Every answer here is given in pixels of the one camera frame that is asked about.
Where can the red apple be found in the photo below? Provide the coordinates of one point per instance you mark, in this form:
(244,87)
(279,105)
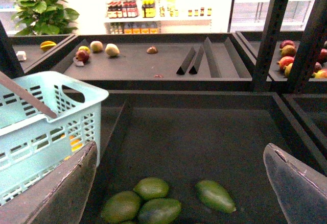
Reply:
(82,56)

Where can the light blue plastic basket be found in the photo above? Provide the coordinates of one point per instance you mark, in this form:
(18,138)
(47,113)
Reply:
(33,144)

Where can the black produce tray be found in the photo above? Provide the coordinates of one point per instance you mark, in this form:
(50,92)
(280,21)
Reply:
(209,62)

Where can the pale yellow pear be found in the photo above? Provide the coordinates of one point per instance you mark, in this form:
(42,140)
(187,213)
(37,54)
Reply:
(112,50)

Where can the black metal rack post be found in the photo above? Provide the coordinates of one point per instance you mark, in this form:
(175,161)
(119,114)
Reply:
(272,27)

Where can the green potted plant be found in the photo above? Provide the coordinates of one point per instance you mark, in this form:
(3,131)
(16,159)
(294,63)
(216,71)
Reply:
(44,17)

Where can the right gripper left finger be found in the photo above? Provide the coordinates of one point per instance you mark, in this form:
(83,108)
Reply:
(60,197)

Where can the brown chestnut piece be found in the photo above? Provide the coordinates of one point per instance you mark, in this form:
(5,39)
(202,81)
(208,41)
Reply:
(152,50)

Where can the white grocery shelf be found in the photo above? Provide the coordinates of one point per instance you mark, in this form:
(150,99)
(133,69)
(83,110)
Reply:
(167,16)

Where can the yellow mango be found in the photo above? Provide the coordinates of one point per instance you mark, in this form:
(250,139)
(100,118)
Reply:
(75,143)

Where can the green avocado in tray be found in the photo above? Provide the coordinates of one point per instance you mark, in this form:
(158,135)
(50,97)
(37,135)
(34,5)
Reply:
(121,207)
(215,196)
(151,188)
(159,210)

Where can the yellow starfruit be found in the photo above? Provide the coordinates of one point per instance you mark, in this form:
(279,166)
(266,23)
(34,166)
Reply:
(47,45)

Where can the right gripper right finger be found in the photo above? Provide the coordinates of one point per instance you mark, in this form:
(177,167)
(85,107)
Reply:
(300,189)

